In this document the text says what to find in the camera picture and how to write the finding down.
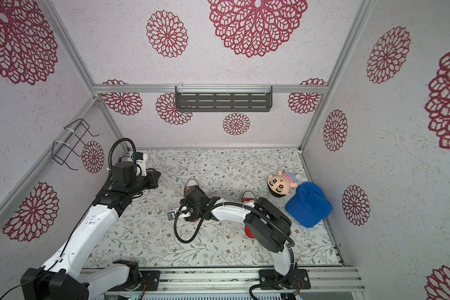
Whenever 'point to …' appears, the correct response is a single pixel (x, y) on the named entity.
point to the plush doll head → (279, 185)
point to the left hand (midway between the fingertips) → (160, 174)
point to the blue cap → (309, 205)
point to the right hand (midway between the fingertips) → (182, 201)
